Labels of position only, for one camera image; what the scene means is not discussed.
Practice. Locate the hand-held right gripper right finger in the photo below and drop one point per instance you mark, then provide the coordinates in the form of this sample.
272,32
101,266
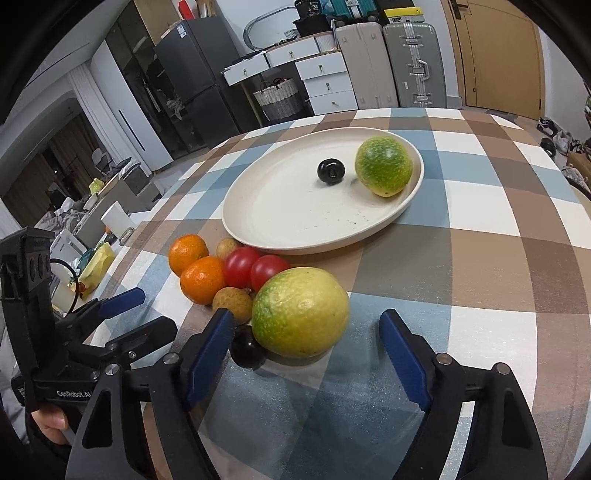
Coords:
404,357

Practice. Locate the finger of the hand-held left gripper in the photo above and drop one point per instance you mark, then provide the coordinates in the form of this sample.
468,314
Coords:
143,337
122,300

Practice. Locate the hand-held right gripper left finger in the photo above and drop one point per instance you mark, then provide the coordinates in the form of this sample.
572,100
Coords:
210,355

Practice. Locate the dark purple plum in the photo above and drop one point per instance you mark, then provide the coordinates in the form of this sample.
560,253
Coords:
247,351

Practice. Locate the brown longan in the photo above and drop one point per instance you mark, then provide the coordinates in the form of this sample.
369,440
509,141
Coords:
227,248
231,302

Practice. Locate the orange mandarin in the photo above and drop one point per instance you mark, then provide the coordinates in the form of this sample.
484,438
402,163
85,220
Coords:
201,281
187,254

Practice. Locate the red tomato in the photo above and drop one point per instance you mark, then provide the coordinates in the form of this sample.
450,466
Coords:
240,267
268,271

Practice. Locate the yellow-green passion fruit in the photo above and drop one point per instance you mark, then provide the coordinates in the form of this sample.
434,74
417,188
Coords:
300,314

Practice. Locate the cream oval plate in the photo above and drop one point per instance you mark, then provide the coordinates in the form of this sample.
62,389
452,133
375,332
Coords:
286,207

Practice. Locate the person's left hand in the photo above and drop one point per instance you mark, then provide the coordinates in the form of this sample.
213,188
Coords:
48,422

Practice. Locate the yellow bag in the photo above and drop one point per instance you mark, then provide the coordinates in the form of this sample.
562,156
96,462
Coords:
98,267

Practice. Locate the white cylinder bin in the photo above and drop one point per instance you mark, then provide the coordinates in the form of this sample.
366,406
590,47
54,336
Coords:
117,220

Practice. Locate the checkered tablecloth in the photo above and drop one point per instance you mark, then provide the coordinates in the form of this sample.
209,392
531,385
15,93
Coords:
485,277

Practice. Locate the green round passion fruit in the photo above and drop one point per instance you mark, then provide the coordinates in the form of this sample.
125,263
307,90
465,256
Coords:
383,166

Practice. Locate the small black plum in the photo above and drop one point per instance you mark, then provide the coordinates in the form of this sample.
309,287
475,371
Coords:
330,171

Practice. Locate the dark grey refrigerator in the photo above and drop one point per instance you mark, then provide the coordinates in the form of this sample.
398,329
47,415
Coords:
198,83

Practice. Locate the black glass cabinet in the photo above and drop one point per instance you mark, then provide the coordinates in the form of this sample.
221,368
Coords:
134,60

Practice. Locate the woven laundry basket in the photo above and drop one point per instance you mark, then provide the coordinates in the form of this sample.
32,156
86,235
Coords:
279,101

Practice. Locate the pile of shoes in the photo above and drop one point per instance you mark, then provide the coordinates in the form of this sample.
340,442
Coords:
561,138

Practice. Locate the white drawer desk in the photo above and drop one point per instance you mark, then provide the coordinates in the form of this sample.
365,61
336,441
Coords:
323,78

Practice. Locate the silver suitcase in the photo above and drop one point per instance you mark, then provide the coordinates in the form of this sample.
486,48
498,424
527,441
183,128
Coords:
413,64

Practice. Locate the beige suitcase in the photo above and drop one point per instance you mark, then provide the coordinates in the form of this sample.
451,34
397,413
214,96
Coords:
364,64

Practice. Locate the wooden door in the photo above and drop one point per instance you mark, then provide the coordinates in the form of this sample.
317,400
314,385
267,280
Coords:
498,50

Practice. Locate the black storage box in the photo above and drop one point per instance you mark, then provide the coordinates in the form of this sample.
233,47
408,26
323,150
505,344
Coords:
311,21

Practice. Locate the teal suitcase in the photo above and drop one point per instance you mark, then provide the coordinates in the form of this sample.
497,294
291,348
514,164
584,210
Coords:
351,8

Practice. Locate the silver hoop frame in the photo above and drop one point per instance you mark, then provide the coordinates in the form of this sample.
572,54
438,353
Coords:
258,25

